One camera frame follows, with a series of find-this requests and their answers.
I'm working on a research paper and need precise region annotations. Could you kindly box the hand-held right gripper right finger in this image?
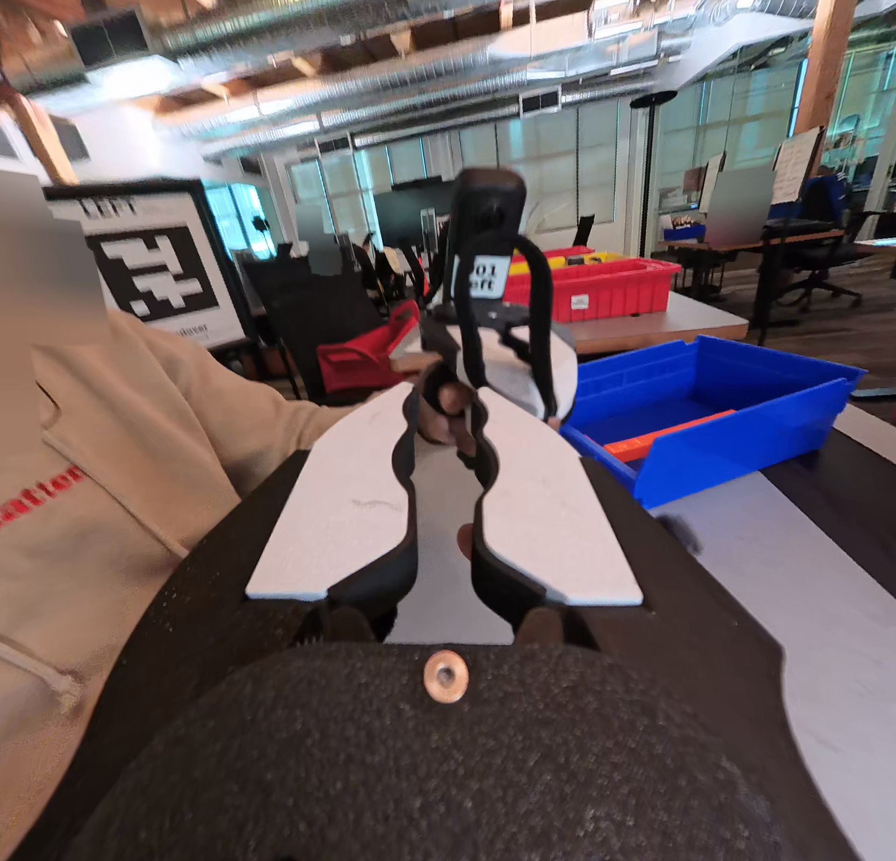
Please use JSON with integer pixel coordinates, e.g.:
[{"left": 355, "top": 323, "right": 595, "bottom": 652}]
[{"left": 469, "top": 384, "right": 645, "bottom": 639}]

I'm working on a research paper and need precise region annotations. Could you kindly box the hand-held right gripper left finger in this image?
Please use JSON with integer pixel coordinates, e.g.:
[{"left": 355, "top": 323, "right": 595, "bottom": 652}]
[{"left": 245, "top": 382, "right": 421, "bottom": 639}]

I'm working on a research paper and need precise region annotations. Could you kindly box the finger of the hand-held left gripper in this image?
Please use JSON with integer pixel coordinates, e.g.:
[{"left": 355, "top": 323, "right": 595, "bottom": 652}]
[{"left": 482, "top": 326, "right": 581, "bottom": 423}]

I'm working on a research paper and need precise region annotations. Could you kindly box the black strap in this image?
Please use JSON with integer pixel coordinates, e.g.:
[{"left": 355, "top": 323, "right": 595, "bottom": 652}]
[{"left": 454, "top": 236, "right": 560, "bottom": 423}]

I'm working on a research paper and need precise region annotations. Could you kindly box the person's left forearm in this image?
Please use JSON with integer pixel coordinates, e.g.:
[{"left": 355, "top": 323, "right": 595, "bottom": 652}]
[{"left": 133, "top": 308, "right": 421, "bottom": 501}]

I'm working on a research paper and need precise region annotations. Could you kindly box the person's left hand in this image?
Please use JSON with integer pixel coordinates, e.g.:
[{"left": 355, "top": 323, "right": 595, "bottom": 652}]
[{"left": 418, "top": 366, "right": 485, "bottom": 456}]

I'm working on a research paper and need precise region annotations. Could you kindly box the large black monitor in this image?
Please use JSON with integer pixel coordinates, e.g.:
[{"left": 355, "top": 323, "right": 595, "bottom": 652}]
[{"left": 373, "top": 177, "right": 457, "bottom": 248}]

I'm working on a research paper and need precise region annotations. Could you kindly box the yellow plastic bin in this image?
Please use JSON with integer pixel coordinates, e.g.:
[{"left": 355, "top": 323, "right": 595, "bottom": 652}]
[{"left": 508, "top": 247, "right": 632, "bottom": 276}]

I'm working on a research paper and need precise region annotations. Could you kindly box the large red tote bin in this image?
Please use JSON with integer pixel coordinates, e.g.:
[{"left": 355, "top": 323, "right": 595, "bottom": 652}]
[{"left": 503, "top": 257, "right": 683, "bottom": 325}]

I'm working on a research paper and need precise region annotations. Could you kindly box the orange block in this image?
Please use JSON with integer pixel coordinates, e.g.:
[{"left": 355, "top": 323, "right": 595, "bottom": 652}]
[{"left": 602, "top": 408, "right": 738, "bottom": 464}]

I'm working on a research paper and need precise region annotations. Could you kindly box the red tote bag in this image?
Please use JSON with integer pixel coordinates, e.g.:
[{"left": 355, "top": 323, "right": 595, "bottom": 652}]
[{"left": 315, "top": 300, "right": 422, "bottom": 395}]

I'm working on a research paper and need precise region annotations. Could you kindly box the black floor lamp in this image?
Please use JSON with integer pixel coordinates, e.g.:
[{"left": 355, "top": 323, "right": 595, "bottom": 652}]
[{"left": 629, "top": 89, "right": 680, "bottom": 262}]

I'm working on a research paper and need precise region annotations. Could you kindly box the black high-back chair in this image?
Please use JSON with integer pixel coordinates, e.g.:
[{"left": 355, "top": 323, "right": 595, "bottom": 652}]
[{"left": 240, "top": 251, "right": 394, "bottom": 402}]

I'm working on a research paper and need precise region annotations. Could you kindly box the blue plastic bin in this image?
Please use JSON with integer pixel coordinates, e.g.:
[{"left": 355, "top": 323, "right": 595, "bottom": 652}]
[{"left": 559, "top": 334, "right": 869, "bottom": 510}]

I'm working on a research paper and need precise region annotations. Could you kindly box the wooden top desk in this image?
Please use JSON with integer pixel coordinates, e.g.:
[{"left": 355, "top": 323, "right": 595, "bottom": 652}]
[{"left": 657, "top": 226, "right": 846, "bottom": 330}]

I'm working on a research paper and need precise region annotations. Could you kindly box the framed marker poster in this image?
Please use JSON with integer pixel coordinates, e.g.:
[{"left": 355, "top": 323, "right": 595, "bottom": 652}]
[{"left": 41, "top": 177, "right": 247, "bottom": 350}]

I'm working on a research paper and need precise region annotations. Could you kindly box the whiteboard on stand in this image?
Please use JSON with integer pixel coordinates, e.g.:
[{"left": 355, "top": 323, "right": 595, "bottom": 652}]
[{"left": 770, "top": 126, "right": 827, "bottom": 206}]

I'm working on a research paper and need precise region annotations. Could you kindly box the black office chair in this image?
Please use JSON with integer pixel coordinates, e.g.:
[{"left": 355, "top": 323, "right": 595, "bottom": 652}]
[{"left": 769, "top": 209, "right": 884, "bottom": 311}]

